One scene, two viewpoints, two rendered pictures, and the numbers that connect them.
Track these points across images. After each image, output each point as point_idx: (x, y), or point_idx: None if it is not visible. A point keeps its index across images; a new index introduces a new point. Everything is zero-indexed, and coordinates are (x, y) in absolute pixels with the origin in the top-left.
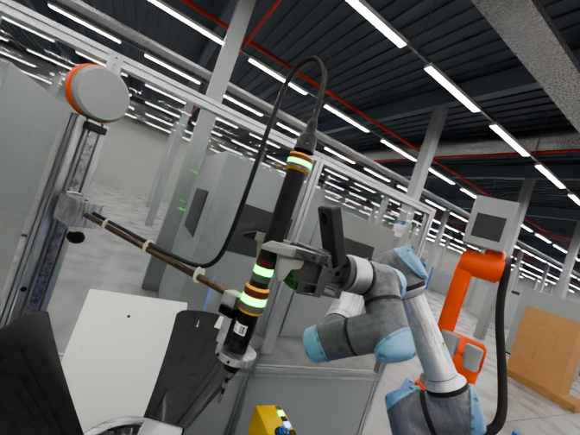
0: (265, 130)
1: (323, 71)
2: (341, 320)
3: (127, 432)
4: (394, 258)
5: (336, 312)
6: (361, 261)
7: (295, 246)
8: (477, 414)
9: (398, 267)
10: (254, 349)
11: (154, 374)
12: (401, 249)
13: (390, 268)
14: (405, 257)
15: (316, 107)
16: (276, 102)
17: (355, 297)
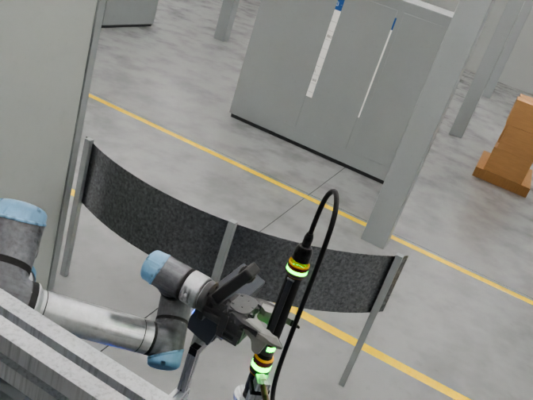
0: (316, 275)
1: (328, 198)
2: (178, 323)
3: None
4: (38, 232)
5: (153, 328)
6: (206, 275)
7: (269, 310)
8: (36, 273)
9: (41, 237)
10: (235, 388)
11: None
12: (32, 213)
13: (172, 257)
14: (44, 221)
15: (316, 225)
16: (326, 248)
17: (106, 308)
